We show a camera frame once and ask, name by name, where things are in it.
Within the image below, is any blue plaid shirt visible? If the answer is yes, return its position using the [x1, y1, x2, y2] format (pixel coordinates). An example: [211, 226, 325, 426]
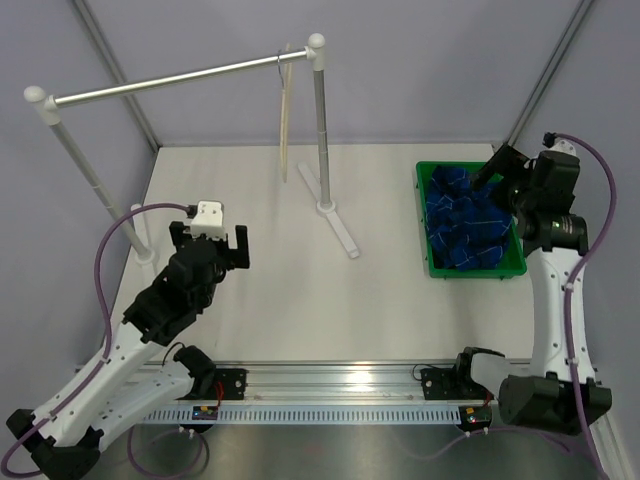
[426, 166, 511, 272]

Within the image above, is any white hanger with metal hook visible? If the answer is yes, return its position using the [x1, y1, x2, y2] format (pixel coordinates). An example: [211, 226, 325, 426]
[278, 60, 292, 183]

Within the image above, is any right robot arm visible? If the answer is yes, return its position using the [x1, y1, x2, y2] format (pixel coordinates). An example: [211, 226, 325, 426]
[452, 139, 612, 436]

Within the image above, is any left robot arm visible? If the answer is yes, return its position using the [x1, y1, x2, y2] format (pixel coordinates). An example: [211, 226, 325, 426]
[6, 221, 250, 479]

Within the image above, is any green plastic tray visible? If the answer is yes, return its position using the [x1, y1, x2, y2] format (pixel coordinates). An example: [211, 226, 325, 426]
[416, 161, 527, 280]

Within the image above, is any silver clothes rack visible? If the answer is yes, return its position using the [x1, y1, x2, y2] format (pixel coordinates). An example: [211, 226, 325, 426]
[23, 33, 360, 259]

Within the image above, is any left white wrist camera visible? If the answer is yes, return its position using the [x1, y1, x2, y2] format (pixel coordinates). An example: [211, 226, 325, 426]
[187, 200, 226, 241]

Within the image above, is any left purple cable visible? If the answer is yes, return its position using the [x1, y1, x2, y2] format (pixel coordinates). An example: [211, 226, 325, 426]
[0, 201, 206, 476]

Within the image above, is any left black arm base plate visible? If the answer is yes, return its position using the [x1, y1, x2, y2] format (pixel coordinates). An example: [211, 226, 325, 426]
[198, 368, 247, 401]

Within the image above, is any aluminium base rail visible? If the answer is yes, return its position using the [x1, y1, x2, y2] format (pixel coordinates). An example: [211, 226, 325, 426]
[74, 362, 609, 406]

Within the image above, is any white slotted cable duct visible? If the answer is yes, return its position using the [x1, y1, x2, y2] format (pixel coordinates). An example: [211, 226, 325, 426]
[142, 405, 461, 425]

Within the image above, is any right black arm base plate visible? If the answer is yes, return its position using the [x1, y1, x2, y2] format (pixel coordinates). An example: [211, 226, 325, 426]
[419, 366, 494, 401]

